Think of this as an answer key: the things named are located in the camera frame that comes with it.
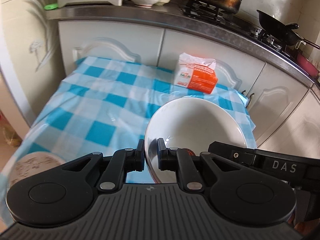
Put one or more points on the orange and white tissue pack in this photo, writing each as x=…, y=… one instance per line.
x=200, y=80

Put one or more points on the grey speckled bowl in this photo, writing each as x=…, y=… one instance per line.
x=37, y=161

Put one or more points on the blue checked tablecloth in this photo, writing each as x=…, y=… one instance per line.
x=100, y=105

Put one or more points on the white floral refrigerator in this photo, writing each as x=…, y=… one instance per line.
x=22, y=42

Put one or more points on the pink pot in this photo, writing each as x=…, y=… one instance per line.
x=308, y=66

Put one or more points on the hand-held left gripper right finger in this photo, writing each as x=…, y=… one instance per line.
x=161, y=157

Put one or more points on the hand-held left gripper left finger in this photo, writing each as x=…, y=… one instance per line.
x=140, y=160

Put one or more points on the black gas stove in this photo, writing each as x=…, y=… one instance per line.
x=225, y=20

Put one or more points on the black wok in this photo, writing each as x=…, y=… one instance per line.
x=277, y=31

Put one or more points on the white cabinet door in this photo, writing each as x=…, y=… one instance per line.
x=212, y=50
x=112, y=37
x=280, y=100
x=307, y=130

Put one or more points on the green plastic item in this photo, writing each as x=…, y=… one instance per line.
x=51, y=6

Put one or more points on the white bowl pink flower print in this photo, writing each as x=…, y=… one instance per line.
x=197, y=122

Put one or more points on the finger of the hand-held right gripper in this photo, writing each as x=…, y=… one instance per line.
x=232, y=152

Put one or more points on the grey kitchen countertop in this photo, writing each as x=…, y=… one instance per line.
x=150, y=15

